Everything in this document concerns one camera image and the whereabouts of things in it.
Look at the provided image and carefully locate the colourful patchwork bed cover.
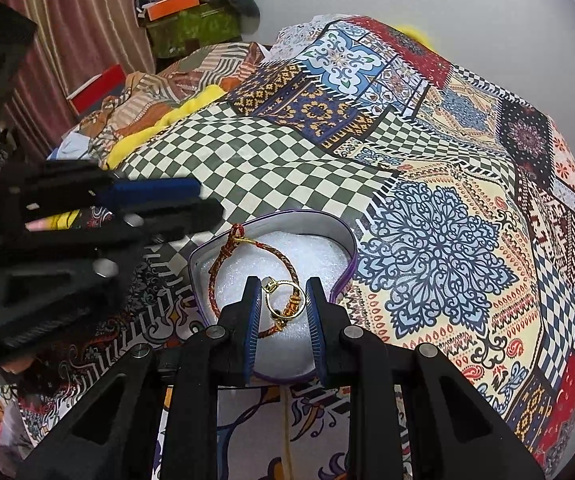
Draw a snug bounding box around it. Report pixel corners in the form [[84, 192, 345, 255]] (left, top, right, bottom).
[[16, 13, 575, 480]]

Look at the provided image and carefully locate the striped orange brown blanket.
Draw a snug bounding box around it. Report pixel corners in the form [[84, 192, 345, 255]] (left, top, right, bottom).
[[57, 41, 266, 165]]

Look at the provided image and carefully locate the green patterned cloth stand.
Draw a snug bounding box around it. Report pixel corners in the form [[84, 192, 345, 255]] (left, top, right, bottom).
[[144, 3, 240, 58]]

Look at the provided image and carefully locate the orange box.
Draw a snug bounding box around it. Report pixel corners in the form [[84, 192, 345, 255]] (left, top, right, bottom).
[[145, 0, 199, 21]]

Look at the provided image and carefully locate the striped brown curtain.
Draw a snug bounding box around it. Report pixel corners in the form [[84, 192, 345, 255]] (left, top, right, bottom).
[[0, 0, 155, 160]]

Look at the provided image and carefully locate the gold ring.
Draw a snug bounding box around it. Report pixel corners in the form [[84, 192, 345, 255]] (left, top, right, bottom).
[[260, 276, 309, 322]]

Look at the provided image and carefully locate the red and white box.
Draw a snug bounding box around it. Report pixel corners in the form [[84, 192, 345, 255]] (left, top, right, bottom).
[[67, 64, 127, 116]]

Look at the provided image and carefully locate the yellow cloth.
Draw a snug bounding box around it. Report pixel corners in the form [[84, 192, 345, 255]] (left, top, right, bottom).
[[26, 84, 225, 231]]

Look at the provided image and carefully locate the purple heart-shaped jewelry box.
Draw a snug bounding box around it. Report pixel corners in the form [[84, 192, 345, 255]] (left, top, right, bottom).
[[188, 209, 358, 384]]

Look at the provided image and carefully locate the red braided string bracelet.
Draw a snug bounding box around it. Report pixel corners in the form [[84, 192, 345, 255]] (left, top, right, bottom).
[[207, 222, 305, 339]]

